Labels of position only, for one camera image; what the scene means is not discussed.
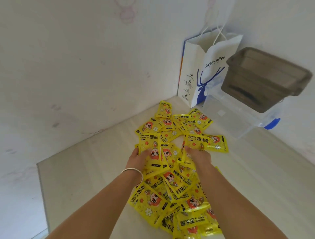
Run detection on person's left hand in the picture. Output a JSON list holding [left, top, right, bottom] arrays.
[[125, 147, 151, 173]]

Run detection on person's right hand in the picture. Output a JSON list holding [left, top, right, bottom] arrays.
[[184, 145, 212, 173]]

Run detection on person's right forearm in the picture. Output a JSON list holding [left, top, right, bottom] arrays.
[[196, 161, 288, 239]]

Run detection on person's left forearm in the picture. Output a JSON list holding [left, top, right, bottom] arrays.
[[47, 171, 143, 239]]

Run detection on clear blue-latch storage box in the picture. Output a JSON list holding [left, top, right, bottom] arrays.
[[202, 83, 286, 138]]

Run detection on white blue-deer paper bag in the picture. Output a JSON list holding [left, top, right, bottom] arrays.
[[177, 24, 243, 108]]

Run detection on brown translucent plastic box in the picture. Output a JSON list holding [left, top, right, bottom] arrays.
[[221, 47, 313, 114]]

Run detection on metal bangle bracelet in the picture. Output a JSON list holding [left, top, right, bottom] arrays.
[[120, 168, 144, 186]]

